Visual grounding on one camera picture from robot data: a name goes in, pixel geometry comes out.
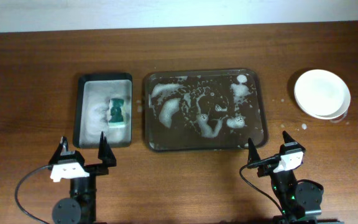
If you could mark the dark brown serving tray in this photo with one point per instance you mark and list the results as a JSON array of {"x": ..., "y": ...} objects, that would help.
[{"x": 203, "y": 110}]

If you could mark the green yellow sponge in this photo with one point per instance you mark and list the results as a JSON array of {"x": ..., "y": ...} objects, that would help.
[{"x": 116, "y": 113}]

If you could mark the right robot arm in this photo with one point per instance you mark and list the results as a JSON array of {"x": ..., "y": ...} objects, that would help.
[{"x": 299, "y": 201}]

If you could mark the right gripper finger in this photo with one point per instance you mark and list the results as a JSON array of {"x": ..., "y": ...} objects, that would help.
[
  {"x": 288, "y": 140},
  {"x": 253, "y": 156}
]

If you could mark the black soapy water tray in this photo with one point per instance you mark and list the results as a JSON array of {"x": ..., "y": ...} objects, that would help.
[{"x": 92, "y": 104}]

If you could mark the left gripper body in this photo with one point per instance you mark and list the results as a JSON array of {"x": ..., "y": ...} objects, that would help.
[{"x": 92, "y": 168}]

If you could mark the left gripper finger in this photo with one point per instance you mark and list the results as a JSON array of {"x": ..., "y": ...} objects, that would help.
[
  {"x": 105, "y": 153},
  {"x": 62, "y": 147}
]

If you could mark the white plate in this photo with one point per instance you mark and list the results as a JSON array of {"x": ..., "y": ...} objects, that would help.
[
  {"x": 324, "y": 106},
  {"x": 320, "y": 82}
]

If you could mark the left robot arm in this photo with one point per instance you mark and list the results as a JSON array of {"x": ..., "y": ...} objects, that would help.
[{"x": 80, "y": 206}]

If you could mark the pale green plate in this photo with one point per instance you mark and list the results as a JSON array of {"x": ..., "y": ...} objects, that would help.
[{"x": 339, "y": 118}]

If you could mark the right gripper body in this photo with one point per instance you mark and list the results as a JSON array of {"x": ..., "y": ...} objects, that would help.
[{"x": 268, "y": 166}]

